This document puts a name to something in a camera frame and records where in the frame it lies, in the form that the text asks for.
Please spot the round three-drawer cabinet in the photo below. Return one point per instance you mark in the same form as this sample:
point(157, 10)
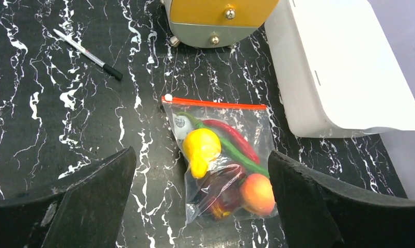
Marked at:
point(215, 23)

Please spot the garlic bulb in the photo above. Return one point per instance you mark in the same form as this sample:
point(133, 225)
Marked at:
point(181, 126)

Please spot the dark purple plum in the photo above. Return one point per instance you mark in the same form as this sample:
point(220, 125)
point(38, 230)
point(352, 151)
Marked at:
point(219, 194)

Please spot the yellow lemon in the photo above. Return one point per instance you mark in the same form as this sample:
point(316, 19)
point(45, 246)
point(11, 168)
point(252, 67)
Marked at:
point(201, 147)

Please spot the white plastic bin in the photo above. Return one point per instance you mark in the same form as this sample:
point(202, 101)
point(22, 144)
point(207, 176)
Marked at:
point(337, 74)

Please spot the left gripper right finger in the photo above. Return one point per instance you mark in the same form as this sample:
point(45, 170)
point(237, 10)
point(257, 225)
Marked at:
point(317, 210)

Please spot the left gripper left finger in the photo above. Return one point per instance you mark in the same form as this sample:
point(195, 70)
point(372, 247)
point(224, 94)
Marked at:
point(84, 209)

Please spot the black pen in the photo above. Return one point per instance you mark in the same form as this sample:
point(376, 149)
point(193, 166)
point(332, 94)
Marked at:
point(107, 68)

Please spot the clear zip bag orange zipper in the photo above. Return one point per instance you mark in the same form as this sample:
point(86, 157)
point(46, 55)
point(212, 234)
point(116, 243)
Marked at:
point(250, 120)

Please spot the red chili pepper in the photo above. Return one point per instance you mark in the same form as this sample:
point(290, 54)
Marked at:
point(235, 137)

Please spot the orange peach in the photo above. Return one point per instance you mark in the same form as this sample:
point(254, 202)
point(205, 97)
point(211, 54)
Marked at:
point(257, 195)

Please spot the green chili pepper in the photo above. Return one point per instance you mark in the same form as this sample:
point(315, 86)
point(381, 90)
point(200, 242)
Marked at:
point(229, 149)

